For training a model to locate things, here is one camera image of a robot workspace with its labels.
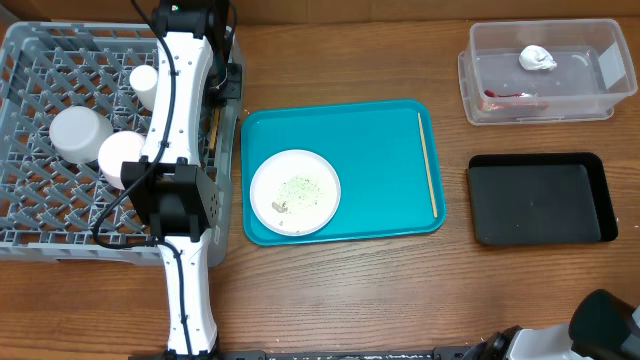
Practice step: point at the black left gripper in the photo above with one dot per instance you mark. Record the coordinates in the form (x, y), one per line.
(236, 90)

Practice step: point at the wooden chopstick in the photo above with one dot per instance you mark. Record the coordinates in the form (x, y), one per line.
(214, 125)
(427, 166)

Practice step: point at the white cup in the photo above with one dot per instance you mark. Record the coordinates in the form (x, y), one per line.
(143, 79)

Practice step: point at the pink cup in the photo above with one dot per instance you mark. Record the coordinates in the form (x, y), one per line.
(120, 147)

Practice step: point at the white round plate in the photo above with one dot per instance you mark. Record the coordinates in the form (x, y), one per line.
(295, 193)

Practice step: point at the grey ceramic bowl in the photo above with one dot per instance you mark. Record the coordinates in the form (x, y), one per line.
(77, 134)

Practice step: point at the red snack wrapper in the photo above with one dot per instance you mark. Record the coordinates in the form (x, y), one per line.
(501, 102)

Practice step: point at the white tissue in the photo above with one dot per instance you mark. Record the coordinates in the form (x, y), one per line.
(534, 58)

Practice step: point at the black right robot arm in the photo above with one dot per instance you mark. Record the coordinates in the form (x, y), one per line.
(603, 327)

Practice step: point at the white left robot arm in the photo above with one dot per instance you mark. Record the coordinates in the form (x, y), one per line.
(175, 186)

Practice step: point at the teal plastic serving tray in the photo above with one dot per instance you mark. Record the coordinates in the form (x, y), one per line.
(374, 147)

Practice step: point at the clear plastic storage bin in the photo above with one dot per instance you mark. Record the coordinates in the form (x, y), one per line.
(594, 70)

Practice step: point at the black rectangular tray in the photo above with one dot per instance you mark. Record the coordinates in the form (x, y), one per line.
(540, 199)

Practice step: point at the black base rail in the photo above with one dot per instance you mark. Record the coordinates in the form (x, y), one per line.
(438, 353)

